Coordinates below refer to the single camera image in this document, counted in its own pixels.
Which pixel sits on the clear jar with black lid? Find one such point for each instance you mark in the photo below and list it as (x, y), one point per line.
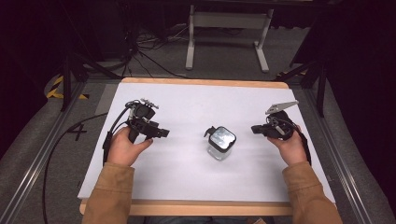
(220, 142)

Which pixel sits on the person's left hand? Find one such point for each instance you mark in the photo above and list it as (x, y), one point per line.
(124, 149)

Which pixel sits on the grey metal table frame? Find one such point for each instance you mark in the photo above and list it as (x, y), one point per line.
(229, 34)

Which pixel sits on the aluminium floor rail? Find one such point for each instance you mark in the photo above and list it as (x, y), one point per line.
(339, 161)
(34, 165)

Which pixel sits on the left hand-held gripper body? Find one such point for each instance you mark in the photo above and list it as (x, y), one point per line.
(140, 119)

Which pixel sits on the black tripod stand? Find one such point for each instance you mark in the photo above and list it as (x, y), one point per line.
(74, 71)
(311, 74)

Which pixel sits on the person's right hand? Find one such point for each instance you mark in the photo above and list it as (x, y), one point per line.
(290, 149)

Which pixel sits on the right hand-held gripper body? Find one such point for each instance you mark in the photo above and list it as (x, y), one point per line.
(279, 124)

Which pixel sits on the yellow black hazard tape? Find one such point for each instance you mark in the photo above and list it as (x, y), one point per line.
(59, 90)

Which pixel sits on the white foam mat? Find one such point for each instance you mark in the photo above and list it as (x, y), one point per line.
(199, 140)

